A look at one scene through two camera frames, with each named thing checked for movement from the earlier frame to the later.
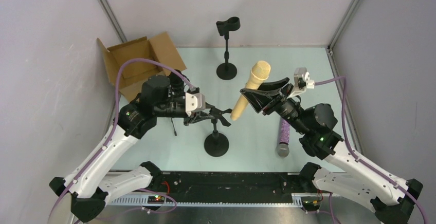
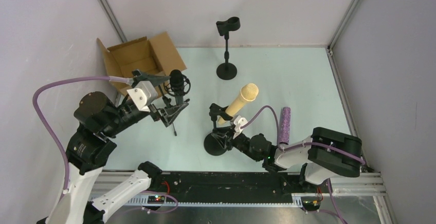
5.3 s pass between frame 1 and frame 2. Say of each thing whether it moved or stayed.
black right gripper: moved
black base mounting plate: stayed
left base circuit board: stayed
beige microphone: moved
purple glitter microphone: stayed
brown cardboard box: stayed
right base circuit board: stayed
